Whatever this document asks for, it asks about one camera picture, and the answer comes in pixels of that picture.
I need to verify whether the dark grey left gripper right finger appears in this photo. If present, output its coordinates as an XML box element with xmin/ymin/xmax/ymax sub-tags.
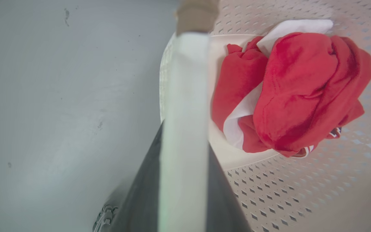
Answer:
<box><xmin>206</xmin><ymin>143</ymin><xmax>253</xmax><ymax>232</ymax></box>

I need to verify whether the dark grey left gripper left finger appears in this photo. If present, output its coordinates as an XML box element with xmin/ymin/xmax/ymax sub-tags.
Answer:
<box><xmin>92</xmin><ymin>121</ymin><xmax>164</xmax><ymax>232</ymax></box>

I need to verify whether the white perforated plastic laundry basket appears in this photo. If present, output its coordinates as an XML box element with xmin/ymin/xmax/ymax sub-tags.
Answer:
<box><xmin>157</xmin><ymin>0</ymin><xmax>371</xmax><ymax>232</ymax></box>

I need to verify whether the red garment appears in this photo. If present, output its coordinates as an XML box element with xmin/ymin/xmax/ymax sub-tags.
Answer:
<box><xmin>211</xmin><ymin>32</ymin><xmax>371</xmax><ymax>159</ymax></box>

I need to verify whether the tan basket handle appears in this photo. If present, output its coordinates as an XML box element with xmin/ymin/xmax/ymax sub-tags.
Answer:
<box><xmin>175</xmin><ymin>0</ymin><xmax>221</xmax><ymax>35</ymax></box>

